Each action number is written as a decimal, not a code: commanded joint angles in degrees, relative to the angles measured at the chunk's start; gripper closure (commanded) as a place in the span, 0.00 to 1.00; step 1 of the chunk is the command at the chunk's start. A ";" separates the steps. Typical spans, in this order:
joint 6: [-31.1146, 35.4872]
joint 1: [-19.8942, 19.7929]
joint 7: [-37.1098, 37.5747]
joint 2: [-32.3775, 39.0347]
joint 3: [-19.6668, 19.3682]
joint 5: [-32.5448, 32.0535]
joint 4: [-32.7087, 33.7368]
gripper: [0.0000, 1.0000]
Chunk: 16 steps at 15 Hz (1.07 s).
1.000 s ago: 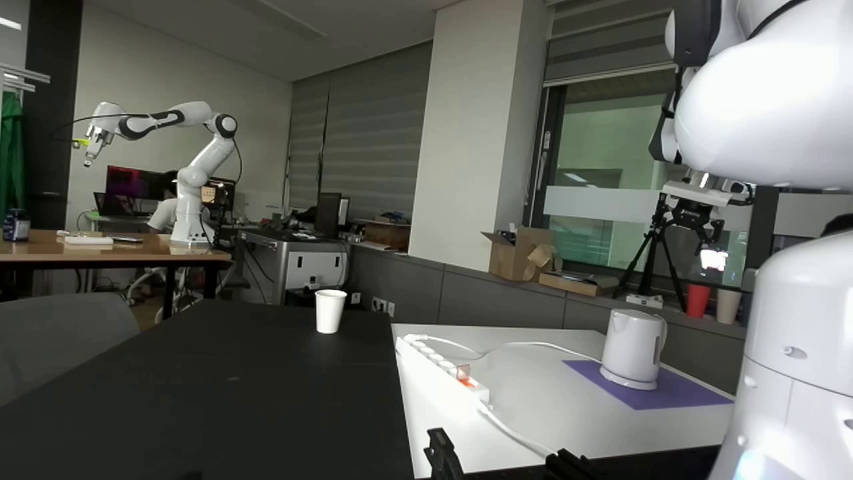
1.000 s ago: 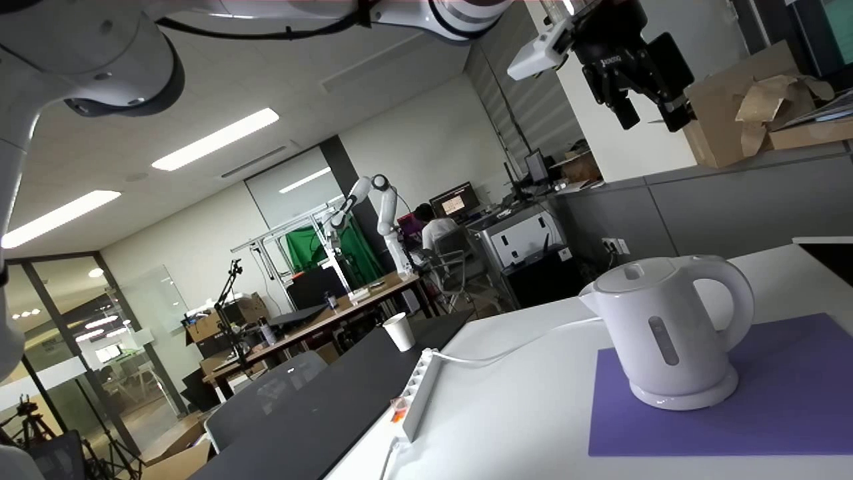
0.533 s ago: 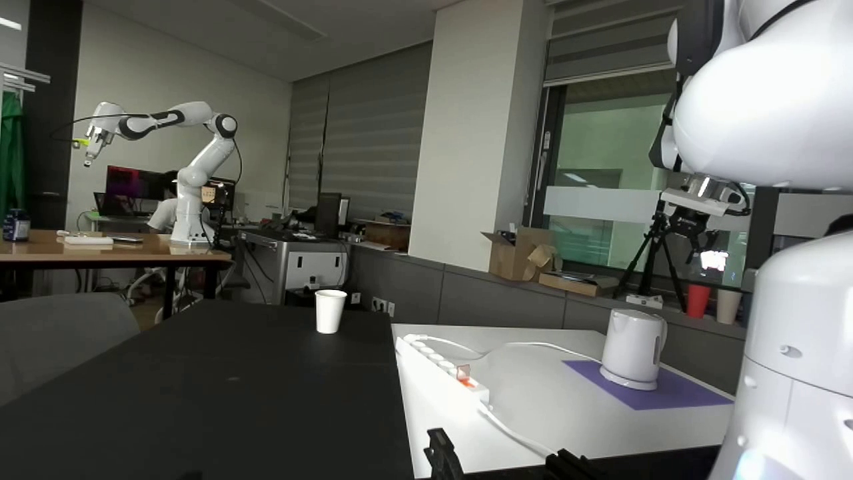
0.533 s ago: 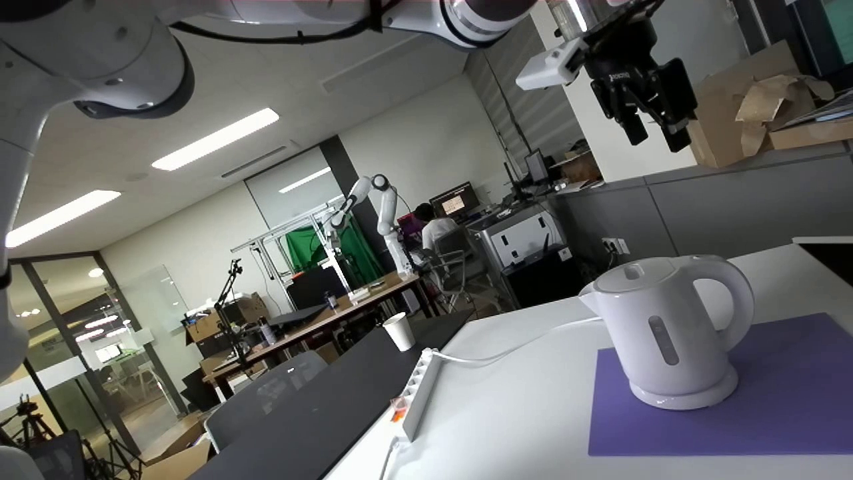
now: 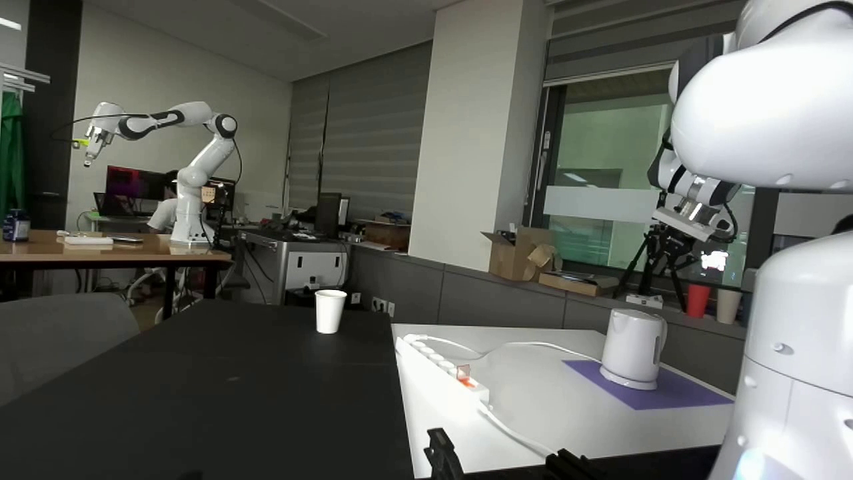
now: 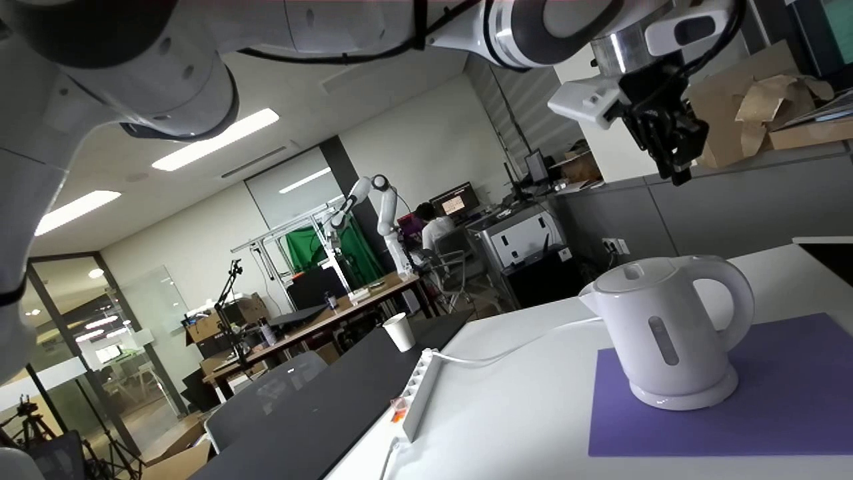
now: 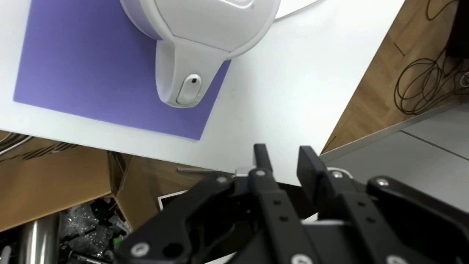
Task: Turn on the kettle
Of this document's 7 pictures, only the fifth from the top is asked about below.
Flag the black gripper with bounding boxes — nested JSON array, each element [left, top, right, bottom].
[[644, 224, 706, 271]]

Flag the white cylindrical canister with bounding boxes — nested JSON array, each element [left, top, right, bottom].
[[601, 307, 669, 391]]

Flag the red cup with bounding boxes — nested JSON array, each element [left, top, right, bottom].
[[684, 281, 716, 323]]

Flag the beige paper cup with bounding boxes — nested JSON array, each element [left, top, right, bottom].
[[716, 287, 745, 328]]

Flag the flat cardboard piece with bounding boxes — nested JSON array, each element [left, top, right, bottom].
[[537, 268, 602, 299]]

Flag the purple mat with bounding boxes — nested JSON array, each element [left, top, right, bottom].
[[564, 356, 734, 412]]

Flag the open cardboard box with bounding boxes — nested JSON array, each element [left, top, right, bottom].
[[484, 227, 561, 284]]

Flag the black table clamp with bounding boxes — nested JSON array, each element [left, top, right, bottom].
[[542, 447, 609, 480], [421, 424, 468, 480]]

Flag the white power strip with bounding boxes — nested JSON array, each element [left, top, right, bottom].
[[402, 332, 494, 403]]

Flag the grey window blinds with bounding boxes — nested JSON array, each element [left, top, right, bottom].
[[285, 39, 436, 224]]

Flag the black computer case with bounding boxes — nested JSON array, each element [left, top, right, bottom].
[[314, 189, 352, 239]]

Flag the white paper cup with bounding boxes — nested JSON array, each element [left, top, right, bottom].
[[313, 287, 350, 337]]

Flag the grey metal cabinet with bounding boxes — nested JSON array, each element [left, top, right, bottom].
[[235, 227, 356, 307]]

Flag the dark computer monitor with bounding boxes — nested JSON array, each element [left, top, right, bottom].
[[93, 161, 181, 221]]

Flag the wooden table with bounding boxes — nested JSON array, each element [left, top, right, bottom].
[[0, 227, 235, 319]]

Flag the white flat tray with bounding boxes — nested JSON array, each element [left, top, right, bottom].
[[56, 228, 117, 249]]

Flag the green cloth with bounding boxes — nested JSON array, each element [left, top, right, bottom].
[[0, 88, 28, 221]]

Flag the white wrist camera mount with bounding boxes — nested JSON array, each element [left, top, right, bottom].
[[654, 193, 742, 245]]

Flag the black camera tripod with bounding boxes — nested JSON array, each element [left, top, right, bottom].
[[610, 237, 688, 315]]

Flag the white kettle cable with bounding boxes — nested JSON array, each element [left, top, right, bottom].
[[484, 337, 610, 365]]

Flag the grey partition wall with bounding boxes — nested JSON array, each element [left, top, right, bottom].
[[344, 239, 750, 393]]

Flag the white power strip cable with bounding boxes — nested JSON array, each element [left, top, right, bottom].
[[477, 396, 557, 459]]

